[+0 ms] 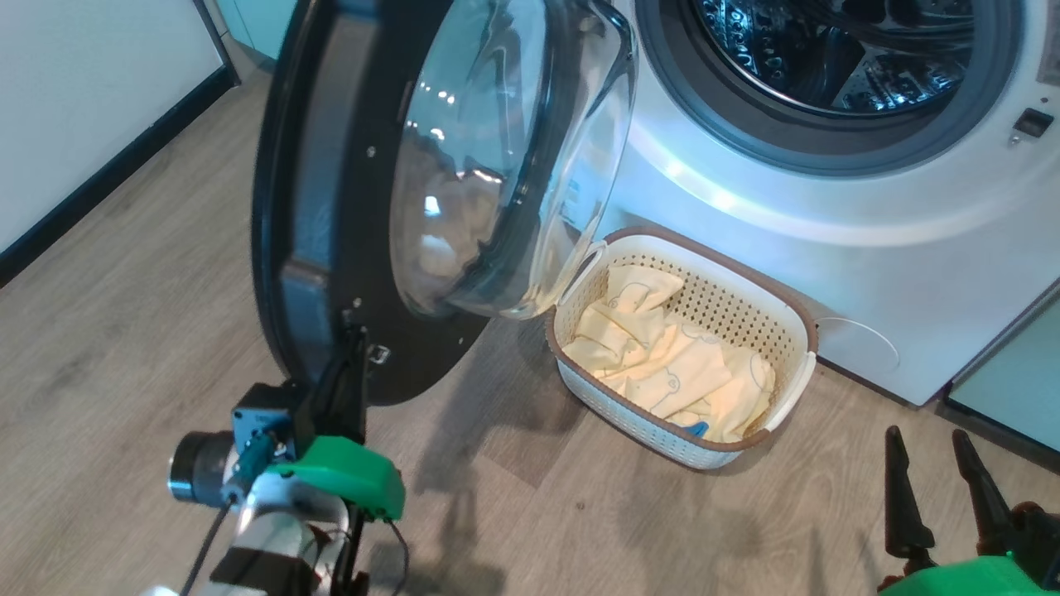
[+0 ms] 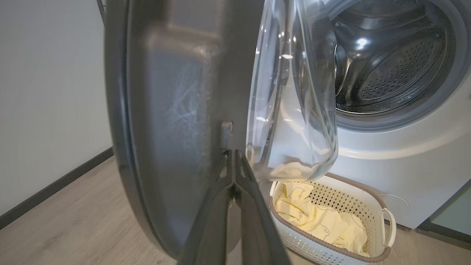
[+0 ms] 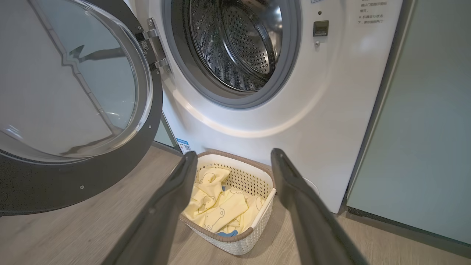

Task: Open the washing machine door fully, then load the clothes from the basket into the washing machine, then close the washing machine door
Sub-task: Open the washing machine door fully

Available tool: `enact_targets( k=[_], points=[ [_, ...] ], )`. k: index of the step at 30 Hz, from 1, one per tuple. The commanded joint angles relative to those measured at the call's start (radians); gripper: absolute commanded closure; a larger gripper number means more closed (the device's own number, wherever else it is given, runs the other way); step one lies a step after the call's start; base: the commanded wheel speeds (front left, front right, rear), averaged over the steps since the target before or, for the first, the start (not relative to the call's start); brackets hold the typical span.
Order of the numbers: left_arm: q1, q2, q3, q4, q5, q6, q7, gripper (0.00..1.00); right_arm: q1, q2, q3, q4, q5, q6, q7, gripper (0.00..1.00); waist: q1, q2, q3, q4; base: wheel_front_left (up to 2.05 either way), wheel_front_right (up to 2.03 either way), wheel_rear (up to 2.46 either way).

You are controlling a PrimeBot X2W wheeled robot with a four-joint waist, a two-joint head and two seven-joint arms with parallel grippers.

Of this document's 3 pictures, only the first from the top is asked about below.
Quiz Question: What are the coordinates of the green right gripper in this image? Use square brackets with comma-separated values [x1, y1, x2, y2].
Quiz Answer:
[878, 426, 1049, 596]

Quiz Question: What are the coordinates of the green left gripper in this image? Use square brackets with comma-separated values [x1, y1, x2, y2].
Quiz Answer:
[265, 327, 407, 522]

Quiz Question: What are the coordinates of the black round glass washer door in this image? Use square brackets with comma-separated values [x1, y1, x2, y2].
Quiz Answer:
[251, 0, 640, 406]

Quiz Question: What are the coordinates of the light teal cabinet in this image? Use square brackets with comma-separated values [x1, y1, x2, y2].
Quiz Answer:
[940, 281, 1060, 473]

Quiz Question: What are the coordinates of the white front-load washing machine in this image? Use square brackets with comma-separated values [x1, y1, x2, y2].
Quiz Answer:
[580, 0, 1060, 408]

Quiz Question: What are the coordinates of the stainless steel washing machine drum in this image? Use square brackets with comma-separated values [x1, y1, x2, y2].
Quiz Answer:
[696, 0, 976, 117]

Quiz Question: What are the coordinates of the round drain filter cover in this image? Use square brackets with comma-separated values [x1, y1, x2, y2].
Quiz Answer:
[816, 317, 901, 375]

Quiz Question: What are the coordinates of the cream laundry basket brown rim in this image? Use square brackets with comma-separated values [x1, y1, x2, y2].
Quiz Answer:
[545, 225, 821, 471]

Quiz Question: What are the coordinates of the mint green cabinet grey edge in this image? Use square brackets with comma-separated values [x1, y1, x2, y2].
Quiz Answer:
[217, 0, 301, 63]

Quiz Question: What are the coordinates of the grey warning sticker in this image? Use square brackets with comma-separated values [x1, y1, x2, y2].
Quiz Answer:
[1037, 4, 1060, 84]

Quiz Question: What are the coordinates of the black left arm wire loop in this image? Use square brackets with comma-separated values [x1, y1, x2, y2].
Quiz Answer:
[385, 520, 412, 596]

